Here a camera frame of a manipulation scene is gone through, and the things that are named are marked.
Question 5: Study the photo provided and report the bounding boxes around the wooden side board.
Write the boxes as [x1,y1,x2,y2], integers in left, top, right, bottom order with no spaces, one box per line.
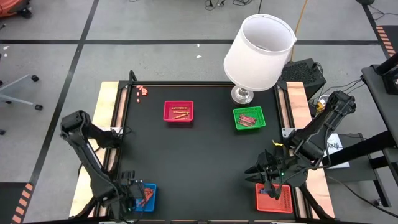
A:
[285,81,336,219]
[68,81,121,218]

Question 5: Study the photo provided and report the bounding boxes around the green plastic basket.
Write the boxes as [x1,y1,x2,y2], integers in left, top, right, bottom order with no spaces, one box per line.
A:
[232,106,267,131]

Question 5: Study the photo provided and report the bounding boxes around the red plastic basket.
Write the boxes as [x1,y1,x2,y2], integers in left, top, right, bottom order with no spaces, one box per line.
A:
[162,100,194,123]

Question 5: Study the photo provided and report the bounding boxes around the black floor cables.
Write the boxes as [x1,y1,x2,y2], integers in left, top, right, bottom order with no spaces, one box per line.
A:
[204,0,251,7]

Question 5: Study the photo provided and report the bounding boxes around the blue plastic basket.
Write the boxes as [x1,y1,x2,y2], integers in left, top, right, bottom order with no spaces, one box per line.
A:
[132,182,157,213]

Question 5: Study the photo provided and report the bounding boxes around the black perforated box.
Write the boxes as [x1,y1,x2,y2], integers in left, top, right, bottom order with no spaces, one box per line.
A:
[279,58,327,100]

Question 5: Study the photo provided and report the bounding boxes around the yellow power cable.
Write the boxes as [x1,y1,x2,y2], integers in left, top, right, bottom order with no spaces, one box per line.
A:
[290,0,309,62]

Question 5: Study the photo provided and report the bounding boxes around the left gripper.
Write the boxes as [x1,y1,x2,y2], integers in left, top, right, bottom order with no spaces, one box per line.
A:
[117,170,147,220]

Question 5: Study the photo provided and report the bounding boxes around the white coiled cable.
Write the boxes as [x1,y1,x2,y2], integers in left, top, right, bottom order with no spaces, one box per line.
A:
[317,94,331,109]

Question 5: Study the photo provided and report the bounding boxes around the orange plastic basket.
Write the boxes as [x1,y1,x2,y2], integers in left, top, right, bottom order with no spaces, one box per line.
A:
[255,182,294,214]

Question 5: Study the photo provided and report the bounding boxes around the orange round object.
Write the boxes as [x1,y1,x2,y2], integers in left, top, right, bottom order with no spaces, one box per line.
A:
[0,0,33,19]

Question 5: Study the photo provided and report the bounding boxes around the white shade silver table lamp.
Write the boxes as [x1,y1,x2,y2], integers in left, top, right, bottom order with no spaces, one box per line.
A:
[223,13,298,105]

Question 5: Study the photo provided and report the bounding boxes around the black side desk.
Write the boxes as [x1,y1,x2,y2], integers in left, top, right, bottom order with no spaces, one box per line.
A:
[322,52,398,208]

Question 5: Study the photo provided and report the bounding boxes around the white paper sheet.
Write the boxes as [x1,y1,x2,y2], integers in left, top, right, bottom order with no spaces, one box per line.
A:
[323,133,351,170]

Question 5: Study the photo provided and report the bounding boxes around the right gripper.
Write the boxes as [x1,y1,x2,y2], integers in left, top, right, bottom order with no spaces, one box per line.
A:
[244,148,290,200]

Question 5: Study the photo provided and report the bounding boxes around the grey office chair base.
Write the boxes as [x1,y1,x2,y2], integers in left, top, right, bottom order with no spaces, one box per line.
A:
[0,73,44,111]

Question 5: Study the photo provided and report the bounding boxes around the black floor cable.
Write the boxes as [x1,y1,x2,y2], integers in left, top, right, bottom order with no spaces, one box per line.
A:
[326,175,398,216]

